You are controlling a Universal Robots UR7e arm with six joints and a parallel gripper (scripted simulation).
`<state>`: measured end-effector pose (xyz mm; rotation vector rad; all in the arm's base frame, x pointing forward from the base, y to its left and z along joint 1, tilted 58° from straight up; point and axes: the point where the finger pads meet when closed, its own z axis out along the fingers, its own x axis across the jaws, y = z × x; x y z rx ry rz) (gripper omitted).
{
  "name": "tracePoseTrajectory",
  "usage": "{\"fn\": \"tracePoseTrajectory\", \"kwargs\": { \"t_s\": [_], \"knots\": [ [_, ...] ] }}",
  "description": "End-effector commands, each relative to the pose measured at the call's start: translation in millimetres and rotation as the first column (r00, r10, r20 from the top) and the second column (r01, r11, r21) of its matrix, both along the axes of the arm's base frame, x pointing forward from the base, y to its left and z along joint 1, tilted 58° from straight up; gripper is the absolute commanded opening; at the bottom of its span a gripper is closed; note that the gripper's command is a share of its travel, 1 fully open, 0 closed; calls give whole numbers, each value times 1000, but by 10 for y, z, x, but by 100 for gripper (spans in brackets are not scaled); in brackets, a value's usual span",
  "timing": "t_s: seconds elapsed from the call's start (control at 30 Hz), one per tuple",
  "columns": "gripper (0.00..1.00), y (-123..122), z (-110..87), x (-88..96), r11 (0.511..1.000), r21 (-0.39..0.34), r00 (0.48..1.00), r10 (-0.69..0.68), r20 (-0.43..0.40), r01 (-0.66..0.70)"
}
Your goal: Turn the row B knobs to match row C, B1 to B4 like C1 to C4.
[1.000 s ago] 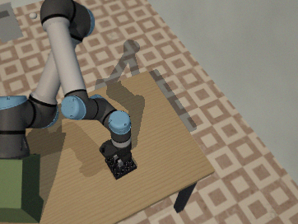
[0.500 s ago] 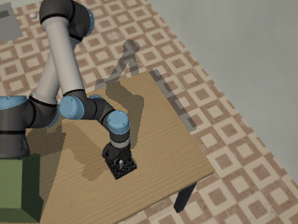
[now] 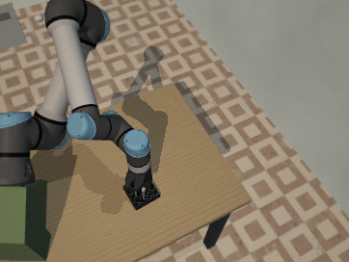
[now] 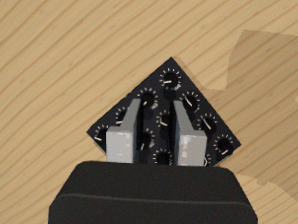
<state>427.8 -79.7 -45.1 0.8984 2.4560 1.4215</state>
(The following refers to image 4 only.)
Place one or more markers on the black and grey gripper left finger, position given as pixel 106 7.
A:
pixel 120 140

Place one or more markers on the black knob box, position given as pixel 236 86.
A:
pixel 155 142

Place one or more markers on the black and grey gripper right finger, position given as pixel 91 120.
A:
pixel 191 147

